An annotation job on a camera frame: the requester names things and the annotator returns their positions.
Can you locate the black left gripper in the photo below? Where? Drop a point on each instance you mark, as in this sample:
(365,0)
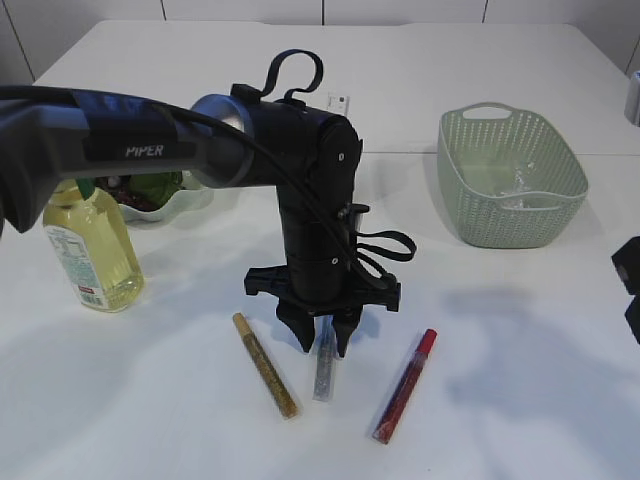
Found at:
(306,289)

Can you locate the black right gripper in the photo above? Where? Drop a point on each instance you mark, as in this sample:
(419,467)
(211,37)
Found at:
(626,265)

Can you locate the silver glitter pen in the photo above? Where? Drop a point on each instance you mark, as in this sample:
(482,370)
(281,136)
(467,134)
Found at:
(325,358)

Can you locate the red glitter pen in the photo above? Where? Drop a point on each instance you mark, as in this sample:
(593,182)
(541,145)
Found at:
(390,418)

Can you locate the clear plastic sheet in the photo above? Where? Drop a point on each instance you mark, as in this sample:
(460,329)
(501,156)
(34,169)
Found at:
(511,182)

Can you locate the clear plastic ruler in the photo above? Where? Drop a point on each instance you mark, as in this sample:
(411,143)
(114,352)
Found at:
(338,103)

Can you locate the purple grapes with leaf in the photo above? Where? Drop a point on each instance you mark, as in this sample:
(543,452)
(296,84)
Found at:
(145,192)

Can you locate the yellow drink bottle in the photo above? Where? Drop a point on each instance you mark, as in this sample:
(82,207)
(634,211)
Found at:
(90,238)

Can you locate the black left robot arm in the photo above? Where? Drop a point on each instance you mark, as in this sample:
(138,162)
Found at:
(309,156)

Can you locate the gold glitter pen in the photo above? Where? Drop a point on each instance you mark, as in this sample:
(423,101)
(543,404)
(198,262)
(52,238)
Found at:
(267,371)

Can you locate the green woven plastic basket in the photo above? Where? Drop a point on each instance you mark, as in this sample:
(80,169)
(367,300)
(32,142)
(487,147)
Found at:
(473,143)

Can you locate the pale green wavy plate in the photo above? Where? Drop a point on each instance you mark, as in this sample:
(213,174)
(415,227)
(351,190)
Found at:
(182,201)

